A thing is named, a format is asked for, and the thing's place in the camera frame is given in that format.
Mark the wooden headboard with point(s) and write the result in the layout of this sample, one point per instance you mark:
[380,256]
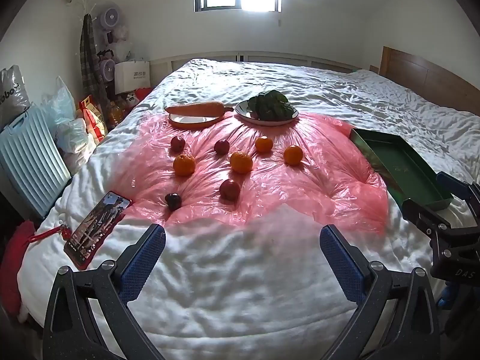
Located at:
[431,78]

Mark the white bed rail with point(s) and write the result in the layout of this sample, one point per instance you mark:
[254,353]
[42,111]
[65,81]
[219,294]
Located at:
[210,57]

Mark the smartphone in red case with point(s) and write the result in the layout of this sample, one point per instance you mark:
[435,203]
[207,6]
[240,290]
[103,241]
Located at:
[95,228]

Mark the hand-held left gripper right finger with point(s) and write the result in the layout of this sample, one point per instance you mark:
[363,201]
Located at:
[343,258]

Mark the white plate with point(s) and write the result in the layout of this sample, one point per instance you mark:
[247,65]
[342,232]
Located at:
[247,114]

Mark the red cloth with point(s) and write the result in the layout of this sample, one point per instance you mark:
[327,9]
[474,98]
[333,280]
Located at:
[15,262]

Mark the white bedsheet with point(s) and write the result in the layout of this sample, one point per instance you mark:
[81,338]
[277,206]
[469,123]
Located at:
[243,288]

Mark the green metal tray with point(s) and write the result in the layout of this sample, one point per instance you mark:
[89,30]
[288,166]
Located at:
[405,165]

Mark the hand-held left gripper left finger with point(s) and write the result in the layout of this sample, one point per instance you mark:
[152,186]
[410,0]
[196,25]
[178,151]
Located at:
[144,258]

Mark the pink plastic sheet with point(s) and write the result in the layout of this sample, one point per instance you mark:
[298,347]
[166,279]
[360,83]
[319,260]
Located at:
[300,195]

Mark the red and white bag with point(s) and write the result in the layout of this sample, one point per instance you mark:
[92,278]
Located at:
[93,118]

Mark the green leafy vegetable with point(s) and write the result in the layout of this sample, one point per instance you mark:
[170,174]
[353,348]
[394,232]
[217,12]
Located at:
[272,105]

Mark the plaid scarf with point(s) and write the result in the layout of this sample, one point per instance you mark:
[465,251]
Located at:
[90,63]

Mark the small smooth orange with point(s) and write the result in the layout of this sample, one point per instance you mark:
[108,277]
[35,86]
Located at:
[293,155]

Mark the purple fan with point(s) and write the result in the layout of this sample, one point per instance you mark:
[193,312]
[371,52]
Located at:
[109,17]
[107,70]

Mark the light blue ribbed suitcase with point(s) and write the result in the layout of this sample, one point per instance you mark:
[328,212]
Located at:
[30,157]

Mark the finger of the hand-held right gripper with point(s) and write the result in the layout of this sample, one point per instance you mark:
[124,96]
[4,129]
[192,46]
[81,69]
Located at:
[450,182]
[420,213]

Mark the large bumpy orange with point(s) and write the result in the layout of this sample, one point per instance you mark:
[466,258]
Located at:
[241,162]
[184,164]

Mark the white paper bag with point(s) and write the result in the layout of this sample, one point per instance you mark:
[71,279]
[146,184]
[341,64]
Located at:
[133,77]

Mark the orange drink bottle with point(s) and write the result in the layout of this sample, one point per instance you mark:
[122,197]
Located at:
[115,114]

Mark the carrot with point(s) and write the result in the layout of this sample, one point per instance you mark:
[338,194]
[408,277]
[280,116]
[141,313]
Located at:
[198,108]

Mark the pale blue plastic bag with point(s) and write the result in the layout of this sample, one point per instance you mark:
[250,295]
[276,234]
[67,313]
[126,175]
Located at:
[58,105]

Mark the orange rimmed plate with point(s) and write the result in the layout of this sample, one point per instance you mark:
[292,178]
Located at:
[191,121]

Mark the person's right hand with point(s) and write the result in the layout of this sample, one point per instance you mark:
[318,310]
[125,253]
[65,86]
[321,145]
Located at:
[447,296]

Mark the dark purple plum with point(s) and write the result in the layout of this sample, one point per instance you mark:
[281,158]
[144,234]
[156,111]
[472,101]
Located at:
[173,201]

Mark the red apple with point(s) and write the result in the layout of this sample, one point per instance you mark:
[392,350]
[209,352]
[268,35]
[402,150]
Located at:
[177,143]
[221,146]
[230,189]

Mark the white plastic bag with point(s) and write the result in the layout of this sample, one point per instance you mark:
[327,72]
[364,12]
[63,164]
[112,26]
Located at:
[11,92]

